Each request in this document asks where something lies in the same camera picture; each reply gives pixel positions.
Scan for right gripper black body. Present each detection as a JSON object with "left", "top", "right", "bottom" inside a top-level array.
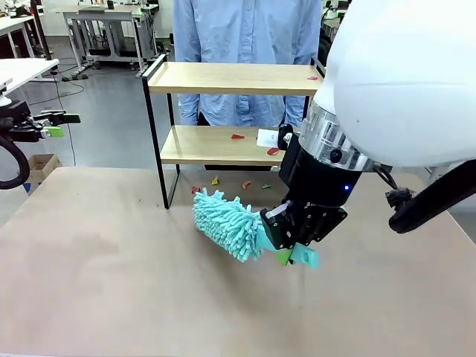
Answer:
[{"left": 278, "top": 132, "right": 362, "bottom": 245}]

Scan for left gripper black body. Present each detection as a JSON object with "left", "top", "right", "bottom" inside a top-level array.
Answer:
[{"left": 0, "top": 100, "right": 42, "bottom": 143}]

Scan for teal microfiber duster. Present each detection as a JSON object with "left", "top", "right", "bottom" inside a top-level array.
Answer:
[{"left": 191, "top": 187, "right": 321, "bottom": 271}]

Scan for person right forearm blue sleeve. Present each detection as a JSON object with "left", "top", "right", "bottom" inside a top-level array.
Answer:
[{"left": 173, "top": 48, "right": 202, "bottom": 126}]

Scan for person left forearm blue sleeve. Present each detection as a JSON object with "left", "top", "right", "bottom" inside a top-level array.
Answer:
[{"left": 283, "top": 48, "right": 324, "bottom": 128}]

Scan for cardboard box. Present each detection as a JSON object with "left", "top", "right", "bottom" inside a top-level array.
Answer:
[{"left": 25, "top": 153, "right": 63, "bottom": 184}]

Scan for white side table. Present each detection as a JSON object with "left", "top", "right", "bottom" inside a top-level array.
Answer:
[{"left": 0, "top": 57, "right": 60, "bottom": 98}]

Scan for black vertical pole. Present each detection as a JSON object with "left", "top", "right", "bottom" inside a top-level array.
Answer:
[{"left": 30, "top": 0, "right": 53, "bottom": 61}]

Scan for white background desk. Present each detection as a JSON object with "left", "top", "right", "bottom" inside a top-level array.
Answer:
[{"left": 0, "top": 14, "right": 40, "bottom": 60}]

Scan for grey workshop desk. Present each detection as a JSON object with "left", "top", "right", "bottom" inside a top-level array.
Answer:
[{"left": 61, "top": 4, "right": 159, "bottom": 74}]

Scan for person in blue shirt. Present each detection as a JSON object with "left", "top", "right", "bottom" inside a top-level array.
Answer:
[{"left": 173, "top": 0, "right": 324, "bottom": 128}]

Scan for thin black floor cable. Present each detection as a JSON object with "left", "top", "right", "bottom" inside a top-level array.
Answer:
[{"left": 50, "top": 68, "right": 86, "bottom": 167}]

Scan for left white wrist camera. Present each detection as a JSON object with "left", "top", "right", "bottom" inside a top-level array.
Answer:
[{"left": 0, "top": 77, "right": 14, "bottom": 107}]

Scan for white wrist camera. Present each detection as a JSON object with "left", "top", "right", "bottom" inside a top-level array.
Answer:
[
  {"left": 0, "top": 77, "right": 14, "bottom": 107},
  {"left": 255, "top": 123, "right": 298, "bottom": 154}
]

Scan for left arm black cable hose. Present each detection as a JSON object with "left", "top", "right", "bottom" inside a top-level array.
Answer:
[{"left": 0, "top": 134, "right": 30, "bottom": 190}]

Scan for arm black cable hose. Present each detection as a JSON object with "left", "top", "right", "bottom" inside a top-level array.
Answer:
[
  {"left": 371, "top": 158, "right": 476, "bottom": 235},
  {"left": 0, "top": 134, "right": 30, "bottom": 190}
]

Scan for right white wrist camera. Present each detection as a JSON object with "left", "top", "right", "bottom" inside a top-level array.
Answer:
[{"left": 255, "top": 123, "right": 298, "bottom": 154}]

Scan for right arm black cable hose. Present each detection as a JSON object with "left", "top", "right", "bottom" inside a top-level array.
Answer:
[{"left": 371, "top": 158, "right": 476, "bottom": 235}]

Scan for two-tier wooden black-frame shelf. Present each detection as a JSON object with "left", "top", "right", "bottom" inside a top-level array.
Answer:
[{"left": 140, "top": 54, "right": 328, "bottom": 210}]

